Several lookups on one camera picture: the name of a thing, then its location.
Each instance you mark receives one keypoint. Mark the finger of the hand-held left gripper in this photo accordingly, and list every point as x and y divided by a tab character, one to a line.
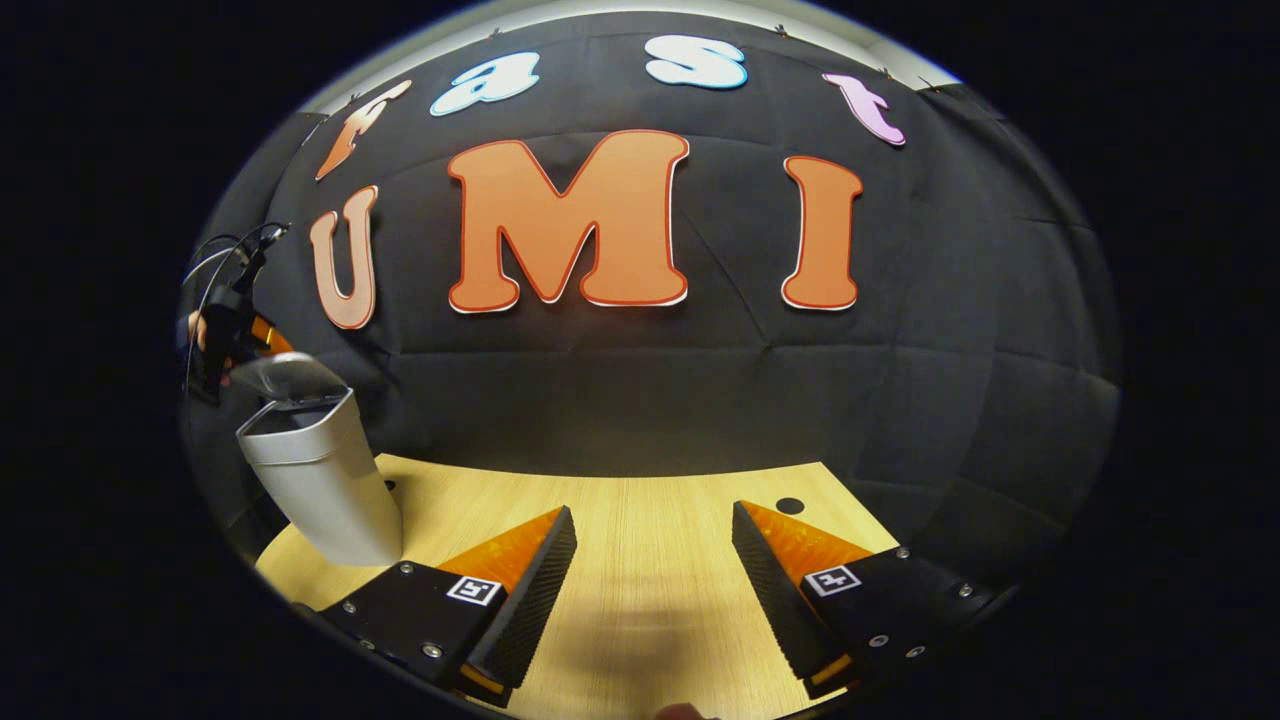
270	340

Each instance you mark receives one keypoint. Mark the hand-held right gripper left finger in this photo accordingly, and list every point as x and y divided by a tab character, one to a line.
535	600

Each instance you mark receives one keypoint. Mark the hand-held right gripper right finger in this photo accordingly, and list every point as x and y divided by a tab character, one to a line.
780	600

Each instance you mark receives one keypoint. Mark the white desktop garbage bin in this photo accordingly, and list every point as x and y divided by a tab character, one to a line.
320	490

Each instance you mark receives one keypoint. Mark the wooden desktop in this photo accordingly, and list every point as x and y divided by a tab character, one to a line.
650	560

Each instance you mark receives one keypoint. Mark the black backdrop cloth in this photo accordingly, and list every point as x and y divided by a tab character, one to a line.
650	400

